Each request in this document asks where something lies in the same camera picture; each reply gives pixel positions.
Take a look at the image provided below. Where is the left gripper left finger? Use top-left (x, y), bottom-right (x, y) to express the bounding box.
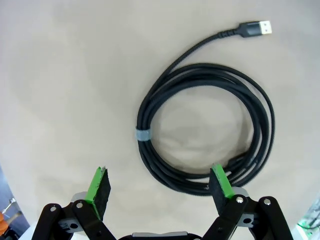
top-left (31, 166), bottom-right (118, 240)

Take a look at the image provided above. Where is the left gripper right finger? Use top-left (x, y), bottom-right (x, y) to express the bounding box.
top-left (202, 163), bottom-right (293, 240)

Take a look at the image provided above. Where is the black braided USB cable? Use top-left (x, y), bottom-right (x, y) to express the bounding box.
top-left (134, 19), bottom-right (276, 200)

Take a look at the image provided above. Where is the grey velcro cable tie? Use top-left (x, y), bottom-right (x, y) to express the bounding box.
top-left (134, 127), bottom-right (152, 141)

